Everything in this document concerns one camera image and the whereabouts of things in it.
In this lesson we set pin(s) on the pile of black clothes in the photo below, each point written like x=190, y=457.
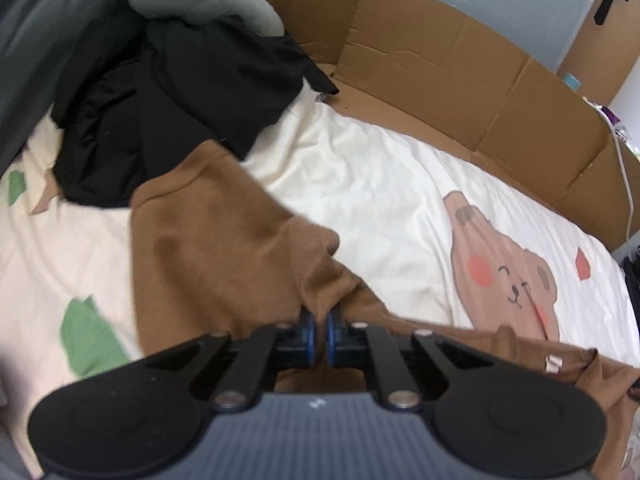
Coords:
x=175, y=110

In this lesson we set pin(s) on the dark grey pillow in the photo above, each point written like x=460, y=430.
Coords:
x=40, y=60

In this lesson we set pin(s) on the flattened cardboard box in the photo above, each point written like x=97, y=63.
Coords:
x=425, y=60

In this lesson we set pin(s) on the white bottle with teal cap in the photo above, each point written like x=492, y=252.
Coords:
x=572, y=81

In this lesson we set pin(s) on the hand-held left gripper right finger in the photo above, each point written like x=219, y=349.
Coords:
x=331, y=335

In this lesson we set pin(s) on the brown printed t-shirt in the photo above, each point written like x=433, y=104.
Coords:
x=225, y=240

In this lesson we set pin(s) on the cream bear-print bed sheet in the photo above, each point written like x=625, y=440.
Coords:
x=380, y=170

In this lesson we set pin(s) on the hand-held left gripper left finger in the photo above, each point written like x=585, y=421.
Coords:
x=307, y=332

